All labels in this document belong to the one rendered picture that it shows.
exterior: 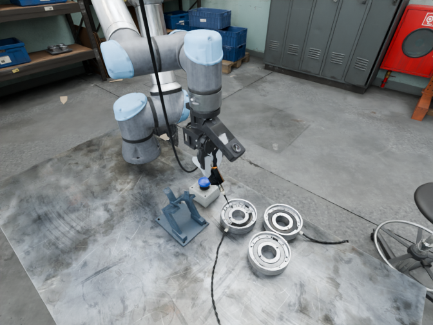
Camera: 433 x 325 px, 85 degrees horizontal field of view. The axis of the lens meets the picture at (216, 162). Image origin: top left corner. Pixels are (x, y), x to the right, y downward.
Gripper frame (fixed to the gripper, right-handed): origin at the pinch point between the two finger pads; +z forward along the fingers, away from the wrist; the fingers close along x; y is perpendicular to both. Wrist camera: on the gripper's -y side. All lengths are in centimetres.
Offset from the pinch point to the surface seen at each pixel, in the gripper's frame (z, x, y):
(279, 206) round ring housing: 9.9, -10.3, -17.5
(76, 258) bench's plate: 13.1, 37.6, 13.5
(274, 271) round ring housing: 9.7, 7.6, -26.8
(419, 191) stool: 32, -78, -52
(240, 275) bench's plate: 13.1, 12.2, -20.7
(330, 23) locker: 15, -319, 92
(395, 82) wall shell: 84, -372, -1
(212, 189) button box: 8.6, -1.1, 1.3
